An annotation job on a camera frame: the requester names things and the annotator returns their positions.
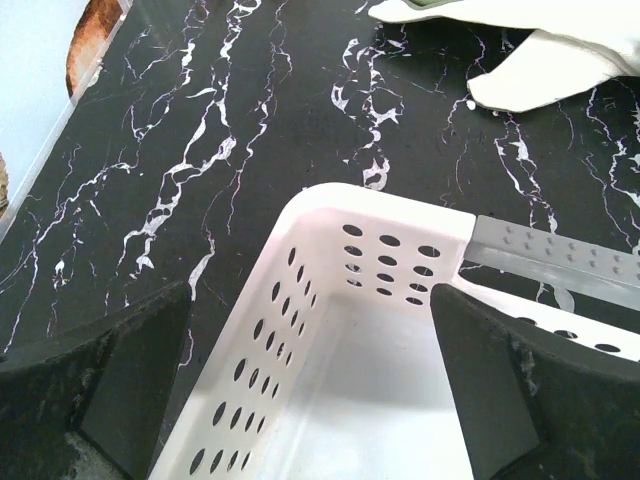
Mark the white glove green trim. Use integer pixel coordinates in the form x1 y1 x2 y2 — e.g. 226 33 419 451
368 1 639 113

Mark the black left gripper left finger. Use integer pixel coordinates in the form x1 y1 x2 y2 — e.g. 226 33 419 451
1 282 191 479

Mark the white perforated storage basket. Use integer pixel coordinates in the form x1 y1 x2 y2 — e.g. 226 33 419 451
151 183 639 479

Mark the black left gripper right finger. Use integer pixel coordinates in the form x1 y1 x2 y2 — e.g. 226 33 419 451
430 284 639 479

